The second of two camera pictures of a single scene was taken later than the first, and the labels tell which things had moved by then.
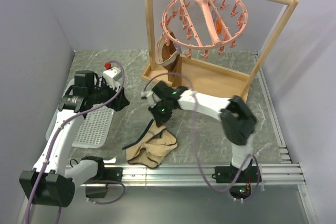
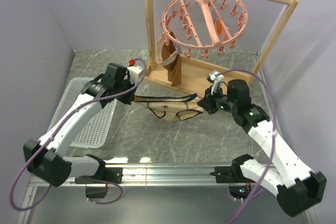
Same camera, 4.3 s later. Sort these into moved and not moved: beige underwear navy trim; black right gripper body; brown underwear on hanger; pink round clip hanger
Moved: beige underwear navy trim; black right gripper body
Not moved: pink round clip hanger; brown underwear on hanger
